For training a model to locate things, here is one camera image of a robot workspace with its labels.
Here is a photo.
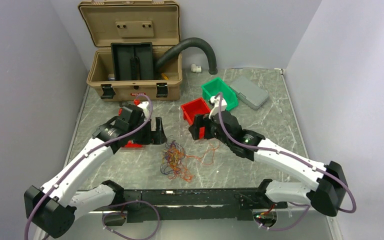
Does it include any black corrugated hose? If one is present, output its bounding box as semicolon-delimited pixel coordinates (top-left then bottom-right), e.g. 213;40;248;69
155;37;219;76

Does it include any left red plastic bin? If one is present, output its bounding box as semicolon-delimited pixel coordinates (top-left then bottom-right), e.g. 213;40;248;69
124;141;143;148

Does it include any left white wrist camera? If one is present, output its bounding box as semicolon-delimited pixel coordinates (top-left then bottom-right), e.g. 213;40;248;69
137;101;153;119

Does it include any black toolbox tray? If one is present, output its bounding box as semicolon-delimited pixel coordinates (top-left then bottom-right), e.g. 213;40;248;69
110;42;155;81

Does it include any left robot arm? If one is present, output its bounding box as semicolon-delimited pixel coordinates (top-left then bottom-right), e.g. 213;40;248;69
24;101;167;239

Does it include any tan plastic toolbox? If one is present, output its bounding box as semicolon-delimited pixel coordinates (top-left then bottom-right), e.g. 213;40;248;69
78;0;183;102

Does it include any coloured wire bundle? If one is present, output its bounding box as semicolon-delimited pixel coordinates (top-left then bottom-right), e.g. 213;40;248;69
159;139;221;184

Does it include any yellow item in toolbox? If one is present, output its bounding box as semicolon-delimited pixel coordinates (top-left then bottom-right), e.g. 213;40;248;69
161;73;169;80

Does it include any green plastic bin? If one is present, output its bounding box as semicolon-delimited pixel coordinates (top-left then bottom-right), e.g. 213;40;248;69
201;77;239;111

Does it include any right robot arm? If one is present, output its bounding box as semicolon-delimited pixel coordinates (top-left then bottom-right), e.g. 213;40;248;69
188;111;350;217

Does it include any grey plastic case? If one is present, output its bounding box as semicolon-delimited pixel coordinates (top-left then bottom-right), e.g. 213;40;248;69
229;76;269;110

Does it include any right red plastic bin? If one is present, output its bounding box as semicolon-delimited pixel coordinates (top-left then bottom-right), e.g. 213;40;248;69
180;97;210;126

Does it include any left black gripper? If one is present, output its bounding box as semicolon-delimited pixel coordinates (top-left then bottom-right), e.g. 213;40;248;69
128;116;167;145

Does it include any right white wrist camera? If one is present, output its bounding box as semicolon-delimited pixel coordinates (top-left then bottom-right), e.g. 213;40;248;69
208;95;228;118

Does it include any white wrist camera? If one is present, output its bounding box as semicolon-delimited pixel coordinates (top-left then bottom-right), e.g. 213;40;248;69
208;95;228;118
137;101;153;119

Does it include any red plastic bin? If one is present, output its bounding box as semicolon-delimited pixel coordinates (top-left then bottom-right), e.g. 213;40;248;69
180;97;210;126
124;141;143;148

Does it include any white pipe fitting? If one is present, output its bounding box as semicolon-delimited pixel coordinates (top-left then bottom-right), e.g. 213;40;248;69
190;64;202;73

